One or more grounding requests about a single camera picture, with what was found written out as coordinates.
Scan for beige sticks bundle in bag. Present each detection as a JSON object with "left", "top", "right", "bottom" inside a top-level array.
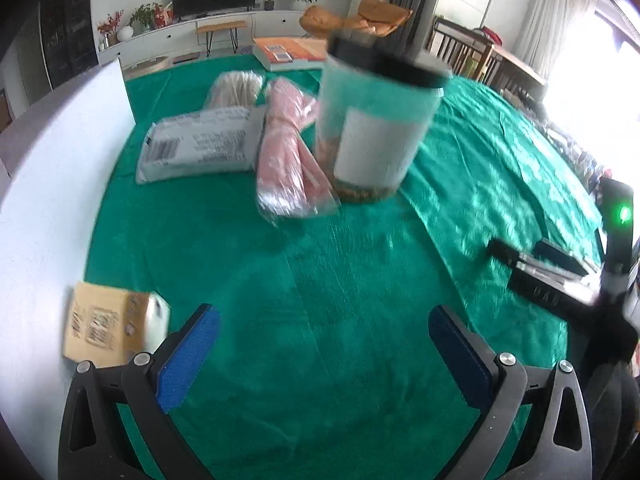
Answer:
[{"left": 207, "top": 71, "right": 266, "bottom": 110}]

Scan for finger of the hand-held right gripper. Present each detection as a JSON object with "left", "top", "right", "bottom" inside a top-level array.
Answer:
[
  {"left": 533, "top": 238, "right": 590, "bottom": 277},
  {"left": 487, "top": 237, "right": 524, "bottom": 267}
]

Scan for clear jar with black lid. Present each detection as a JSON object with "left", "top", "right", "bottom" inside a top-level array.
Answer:
[{"left": 315, "top": 29, "right": 453, "bottom": 205}]

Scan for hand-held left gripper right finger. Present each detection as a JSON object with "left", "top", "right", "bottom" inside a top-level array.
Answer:
[{"left": 428, "top": 305, "right": 594, "bottom": 480}]

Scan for orange lounge chair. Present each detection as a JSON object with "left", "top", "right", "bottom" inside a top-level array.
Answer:
[{"left": 299, "top": 0, "right": 414, "bottom": 39}]

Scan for grey parcel bag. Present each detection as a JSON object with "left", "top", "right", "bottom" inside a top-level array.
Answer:
[{"left": 136, "top": 106, "right": 268, "bottom": 185}]

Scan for small kraft paper box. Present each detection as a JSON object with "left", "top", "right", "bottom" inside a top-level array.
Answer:
[{"left": 62, "top": 281, "right": 171, "bottom": 369}]

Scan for dark wooden chair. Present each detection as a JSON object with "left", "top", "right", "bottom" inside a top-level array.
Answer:
[{"left": 430, "top": 16, "right": 494, "bottom": 86}]

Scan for white curtain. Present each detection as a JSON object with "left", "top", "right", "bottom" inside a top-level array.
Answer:
[{"left": 515, "top": 0, "right": 599, "bottom": 67}]

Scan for wooden bench with metal legs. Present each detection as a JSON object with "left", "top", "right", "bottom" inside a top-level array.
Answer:
[{"left": 196, "top": 20, "right": 249, "bottom": 57}]

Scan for orange book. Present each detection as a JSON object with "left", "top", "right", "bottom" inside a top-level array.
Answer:
[{"left": 251, "top": 36, "right": 333, "bottom": 72}]

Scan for pink gloves in clear bag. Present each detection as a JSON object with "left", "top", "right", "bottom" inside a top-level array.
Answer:
[{"left": 256, "top": 77, "right": 342, "bottom": 222}]

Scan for large white cardboard box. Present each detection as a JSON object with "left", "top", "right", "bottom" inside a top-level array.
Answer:
[{"left": 0, "top": 57, "right": 173, "bottom": 480}]

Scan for leafy potted plant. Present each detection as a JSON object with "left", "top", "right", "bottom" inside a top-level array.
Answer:
[{"left": 129, "top": 3, "right": 161, "bottom": 31}]

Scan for white television cabinet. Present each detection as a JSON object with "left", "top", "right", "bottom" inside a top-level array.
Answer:
[{"left": 97, "top": 7, "right": 321, "bottom": 67}]

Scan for black wall cabinet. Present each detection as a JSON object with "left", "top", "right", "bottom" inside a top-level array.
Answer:
[{"left": 37, "top": 0, "right": 99, "bottom": 89}]

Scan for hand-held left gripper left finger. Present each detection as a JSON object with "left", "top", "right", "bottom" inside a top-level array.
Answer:
[{"left": 59, "top": 304, "right": 221, "bottom": 480}]

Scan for red flowers in vase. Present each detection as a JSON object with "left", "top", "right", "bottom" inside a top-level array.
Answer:
[{"left": 97, "top": 10, "right": 125, "bottom": 49}]

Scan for person's leg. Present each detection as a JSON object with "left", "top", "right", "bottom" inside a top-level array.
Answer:
[{"left": 582, "top": 360, "right": 640, "bottom": 480}]

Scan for green tablecloth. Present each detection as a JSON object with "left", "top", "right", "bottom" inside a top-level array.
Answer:
[{"left": 82, "top": 55, "right": 608, "bottom": 480}]

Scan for beige cat scratcher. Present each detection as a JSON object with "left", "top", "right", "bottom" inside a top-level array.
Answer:
[{"left": 122, "top": 56, "right": 171, "bottom": 79}]

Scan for wooden table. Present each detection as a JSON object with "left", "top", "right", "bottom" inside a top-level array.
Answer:
[{"left": 482, "top": 45, "right": 549, "bottom": 94}]

